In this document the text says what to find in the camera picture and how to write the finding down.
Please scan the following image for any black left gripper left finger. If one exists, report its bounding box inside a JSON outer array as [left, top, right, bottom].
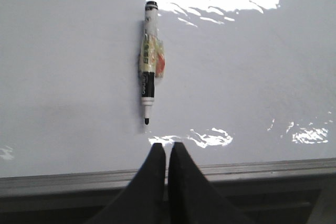
[[86, 143, 166, 223]]

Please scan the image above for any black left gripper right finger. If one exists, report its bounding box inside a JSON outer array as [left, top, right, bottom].
[[168, 142, 254, 223]]

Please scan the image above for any black whiteboard marker with tape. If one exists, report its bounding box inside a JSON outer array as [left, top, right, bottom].
[[139, 1, 165, 125]]

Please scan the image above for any white whiteboard with aluminium frame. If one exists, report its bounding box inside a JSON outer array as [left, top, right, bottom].
[[1, 0, 335, 199]]

